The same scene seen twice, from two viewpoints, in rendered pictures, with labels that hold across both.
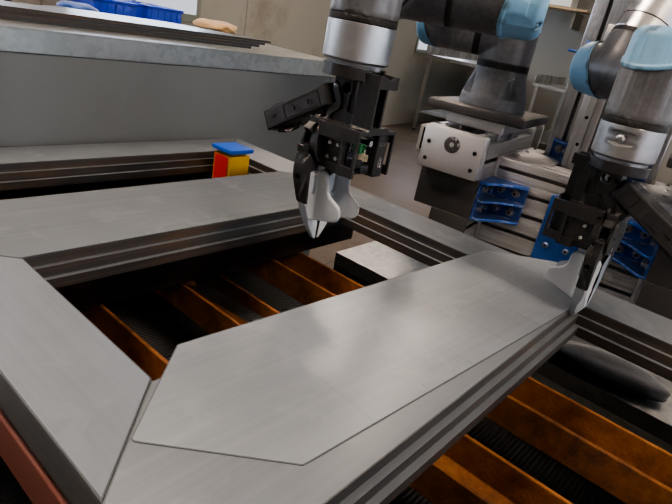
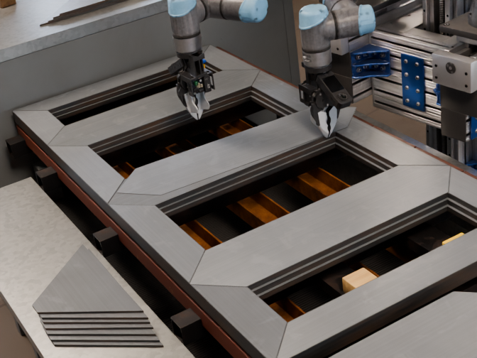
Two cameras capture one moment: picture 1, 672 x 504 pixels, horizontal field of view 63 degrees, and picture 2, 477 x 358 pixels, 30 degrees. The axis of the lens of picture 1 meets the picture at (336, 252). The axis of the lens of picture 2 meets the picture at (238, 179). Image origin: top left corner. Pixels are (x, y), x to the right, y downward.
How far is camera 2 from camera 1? 1.91 m
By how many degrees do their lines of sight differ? 24
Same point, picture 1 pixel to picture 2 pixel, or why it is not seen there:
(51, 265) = (98, 146)
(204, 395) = (139, 181)
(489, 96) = not seen: outside the picture
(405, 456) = (197, 193)
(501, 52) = not seen: outside the picture
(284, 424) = (160, 186)
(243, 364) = (155, 172)
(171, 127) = (165, 50)
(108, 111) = (125, 52)
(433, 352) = (231, 161)
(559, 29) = not seen: outside the picture
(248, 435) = (147, 190)
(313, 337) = (184, 161)
